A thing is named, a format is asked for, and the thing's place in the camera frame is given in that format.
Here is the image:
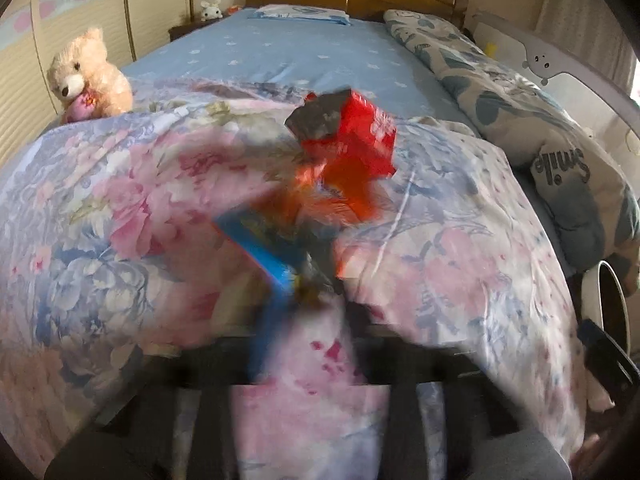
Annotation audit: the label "pink floral blanket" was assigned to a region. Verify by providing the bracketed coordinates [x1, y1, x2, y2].
[0, 77, 588, 480]

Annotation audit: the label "grey bed rail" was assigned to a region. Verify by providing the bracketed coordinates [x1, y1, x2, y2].
[470, 10, 640, 161]

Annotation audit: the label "red snack packet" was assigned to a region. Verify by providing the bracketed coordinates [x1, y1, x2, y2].
[285, 87, 398, 281]

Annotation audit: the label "blue and white pillow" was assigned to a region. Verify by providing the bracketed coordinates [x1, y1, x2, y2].
[247, 4, 351, 27]

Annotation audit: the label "blue wrapper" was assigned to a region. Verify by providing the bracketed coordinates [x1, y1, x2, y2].
[214, 210, 297, 293]

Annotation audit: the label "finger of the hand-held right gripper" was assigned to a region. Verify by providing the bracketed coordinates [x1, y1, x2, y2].
[576, 317, 640, 406]

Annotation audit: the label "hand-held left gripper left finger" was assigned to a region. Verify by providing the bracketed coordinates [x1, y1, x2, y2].
[45, 260, 301, 480]

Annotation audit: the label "dark wooden nightstand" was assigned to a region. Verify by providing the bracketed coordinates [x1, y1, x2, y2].
[168, 19, 206, 43]

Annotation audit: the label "beige teddy bear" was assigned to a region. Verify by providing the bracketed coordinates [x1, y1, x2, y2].
[46, 27, 135, 123]

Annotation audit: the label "blue and white printed quilt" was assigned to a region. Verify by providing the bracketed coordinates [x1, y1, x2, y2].
[384, 9, 640, 281]

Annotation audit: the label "bed with blue sheet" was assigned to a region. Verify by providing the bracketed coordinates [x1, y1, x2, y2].
[120, 7, 481, 136]

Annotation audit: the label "pale curtain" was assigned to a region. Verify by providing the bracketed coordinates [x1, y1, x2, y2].
[535, 0, 640, 96]

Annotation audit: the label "cream sliding-door wardrobe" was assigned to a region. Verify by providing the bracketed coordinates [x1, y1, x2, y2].
[0, 0, 193, 171]

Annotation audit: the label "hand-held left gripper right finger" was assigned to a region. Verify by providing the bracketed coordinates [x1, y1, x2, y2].
[342, 302, 573, 480]

